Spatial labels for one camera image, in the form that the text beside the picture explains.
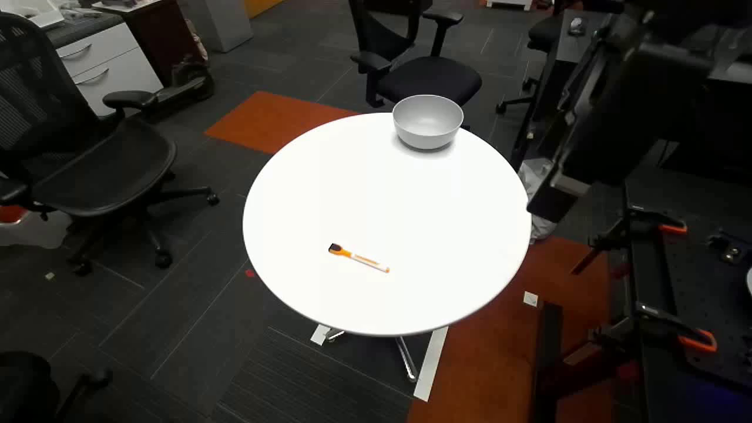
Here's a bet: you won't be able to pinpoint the orange and white pen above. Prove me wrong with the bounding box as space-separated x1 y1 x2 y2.
326 243 391 275

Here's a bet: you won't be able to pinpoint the grey metal bowl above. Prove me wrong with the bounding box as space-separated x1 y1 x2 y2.
389 91 465 152

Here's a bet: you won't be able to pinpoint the black padded office chair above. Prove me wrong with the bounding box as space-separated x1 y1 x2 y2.
348 0 484 111

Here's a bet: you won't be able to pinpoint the metal table base legs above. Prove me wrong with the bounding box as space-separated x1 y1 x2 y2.
308 322 453 403

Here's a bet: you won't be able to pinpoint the grey floor cabinet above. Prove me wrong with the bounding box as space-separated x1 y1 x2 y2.
181 0 253 53

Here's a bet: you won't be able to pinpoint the black mesh office chair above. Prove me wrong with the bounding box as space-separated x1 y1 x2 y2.
0 10 221 278

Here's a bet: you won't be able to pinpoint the white drawer cabinet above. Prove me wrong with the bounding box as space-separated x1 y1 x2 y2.
44 0 212 119

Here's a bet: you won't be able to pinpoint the black clamp orange handle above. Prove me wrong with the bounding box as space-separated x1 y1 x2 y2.
571 204 690 278
589 302 722 360

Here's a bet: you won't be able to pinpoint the black robot mount table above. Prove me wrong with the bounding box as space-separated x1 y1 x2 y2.
622 167 752 423

